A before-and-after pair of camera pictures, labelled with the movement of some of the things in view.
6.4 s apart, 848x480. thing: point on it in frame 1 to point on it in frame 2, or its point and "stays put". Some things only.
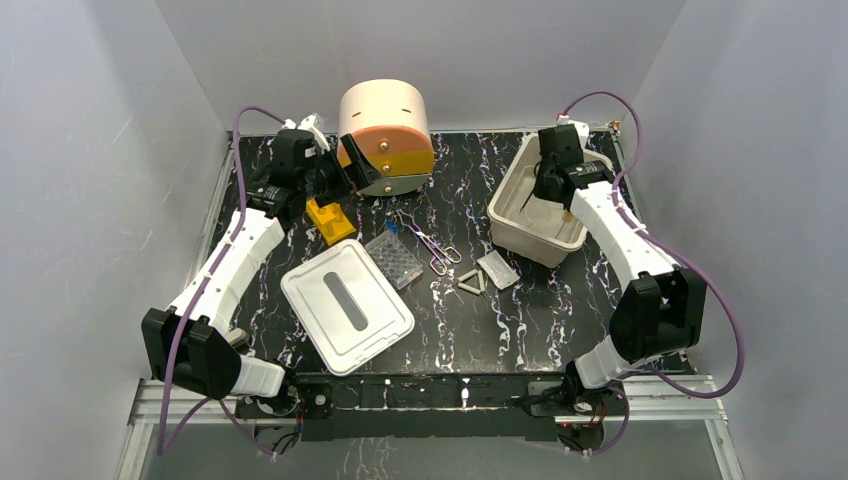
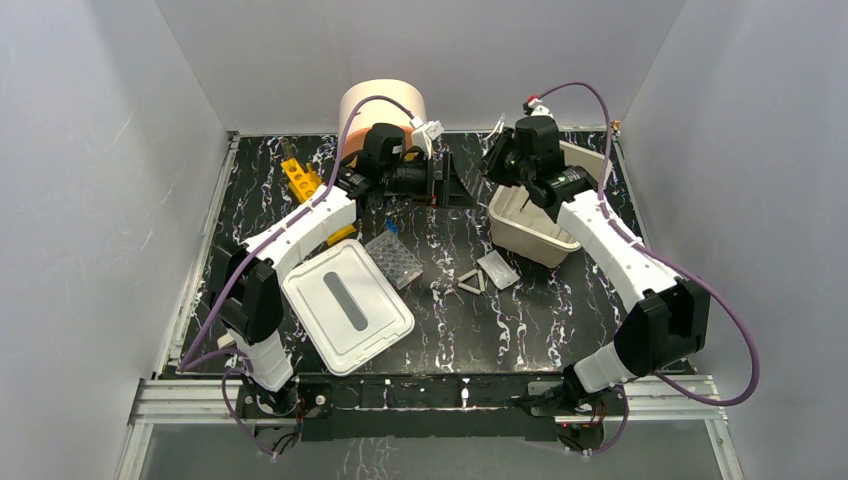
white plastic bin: [541, 232] stays put
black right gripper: [541, 191] to [503, 143]
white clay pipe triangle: [469, 288] stays put
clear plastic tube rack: [395, 259] stays put
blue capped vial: [393, 227] stays put
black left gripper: [341, 176] to [438, 179]
